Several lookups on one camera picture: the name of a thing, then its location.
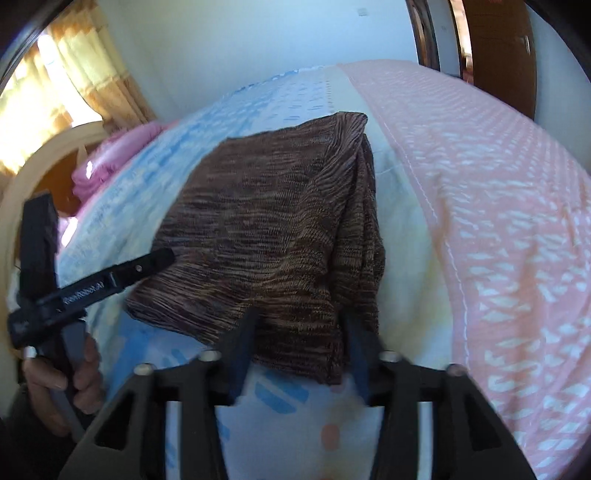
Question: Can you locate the pink patterned blanket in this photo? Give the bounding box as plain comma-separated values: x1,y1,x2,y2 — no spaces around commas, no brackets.
337,60,591,462

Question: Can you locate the yellow curtain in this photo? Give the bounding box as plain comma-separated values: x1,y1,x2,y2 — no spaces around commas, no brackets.
0,0,158,176

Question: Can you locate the brown knit sweater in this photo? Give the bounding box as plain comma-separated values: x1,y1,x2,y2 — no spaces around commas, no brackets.
126,111,386,386

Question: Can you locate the cream wooden headboard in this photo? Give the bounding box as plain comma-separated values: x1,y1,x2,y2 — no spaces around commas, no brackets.
0,121,109,296

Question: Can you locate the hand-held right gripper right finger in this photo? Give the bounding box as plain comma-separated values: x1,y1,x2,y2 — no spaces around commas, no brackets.
339,310,539,480

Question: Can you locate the brown wooden door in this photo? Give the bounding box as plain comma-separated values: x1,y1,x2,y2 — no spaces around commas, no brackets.
464,0,539,121

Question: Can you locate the dark door frame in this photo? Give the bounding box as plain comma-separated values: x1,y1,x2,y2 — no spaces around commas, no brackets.
406,0,462,77

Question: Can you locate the blue dotted bed sheet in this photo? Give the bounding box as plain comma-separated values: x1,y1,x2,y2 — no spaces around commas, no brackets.
55,65,467,480

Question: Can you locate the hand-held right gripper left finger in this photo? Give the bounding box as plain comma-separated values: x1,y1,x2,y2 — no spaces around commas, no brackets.
58,307,260,480

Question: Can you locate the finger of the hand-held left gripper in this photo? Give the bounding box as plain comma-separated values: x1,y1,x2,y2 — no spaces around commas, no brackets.
107,248,176,292

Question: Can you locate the pink pillow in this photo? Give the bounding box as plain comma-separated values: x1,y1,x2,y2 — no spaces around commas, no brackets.
71,121,169,204

